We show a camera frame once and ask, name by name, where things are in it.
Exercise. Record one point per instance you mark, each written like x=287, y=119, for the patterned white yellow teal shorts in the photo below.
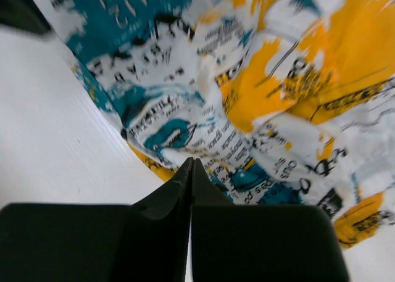
x=283, y=101

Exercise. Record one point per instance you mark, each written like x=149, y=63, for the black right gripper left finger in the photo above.
x=146, y=241

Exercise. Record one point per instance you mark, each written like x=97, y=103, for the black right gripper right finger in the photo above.
x=287, y=242

